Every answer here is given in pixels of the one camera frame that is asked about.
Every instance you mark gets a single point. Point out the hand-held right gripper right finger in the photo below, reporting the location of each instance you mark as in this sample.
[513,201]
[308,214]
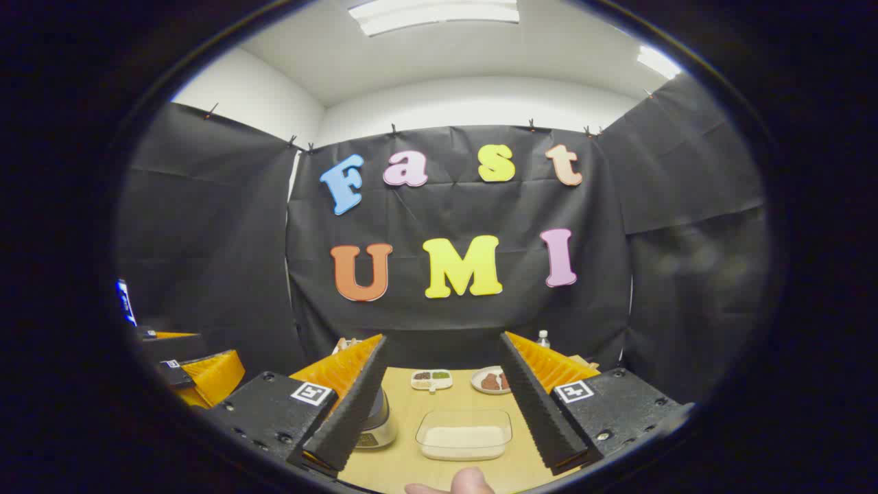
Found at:
[538,412]

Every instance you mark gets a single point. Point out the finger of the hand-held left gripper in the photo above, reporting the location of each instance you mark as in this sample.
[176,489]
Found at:
[171,375]
[164,346]

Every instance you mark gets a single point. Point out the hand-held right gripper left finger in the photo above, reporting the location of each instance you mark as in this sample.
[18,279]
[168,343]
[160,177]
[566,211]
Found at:
[350,412]

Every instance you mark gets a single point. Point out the silver black rice cooker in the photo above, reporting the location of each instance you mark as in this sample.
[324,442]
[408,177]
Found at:
[381,425]

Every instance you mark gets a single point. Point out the brown meat piece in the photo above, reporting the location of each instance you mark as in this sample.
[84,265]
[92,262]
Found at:
[490,382]

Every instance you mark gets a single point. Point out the blue lit monitor screen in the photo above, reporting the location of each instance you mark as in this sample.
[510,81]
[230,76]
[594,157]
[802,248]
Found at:
[125,300]

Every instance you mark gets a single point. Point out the round white plate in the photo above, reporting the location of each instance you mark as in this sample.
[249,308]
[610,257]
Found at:
[478,384]

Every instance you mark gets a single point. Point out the white toaster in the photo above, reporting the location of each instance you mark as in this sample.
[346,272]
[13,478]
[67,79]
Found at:
[346,344]

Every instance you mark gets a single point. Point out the green drink bottle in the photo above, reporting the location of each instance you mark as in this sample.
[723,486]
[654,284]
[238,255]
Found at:
[543,339]

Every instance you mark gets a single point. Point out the clear glass dish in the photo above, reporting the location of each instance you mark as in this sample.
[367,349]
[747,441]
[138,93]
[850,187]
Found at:
[425,449]

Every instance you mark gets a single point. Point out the white divided bean dish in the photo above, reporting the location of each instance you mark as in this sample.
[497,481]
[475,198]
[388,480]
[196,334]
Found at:
[432,379]

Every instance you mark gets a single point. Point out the ceiling light panel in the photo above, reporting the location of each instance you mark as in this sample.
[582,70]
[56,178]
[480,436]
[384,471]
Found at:
[657,62]
[439,14]

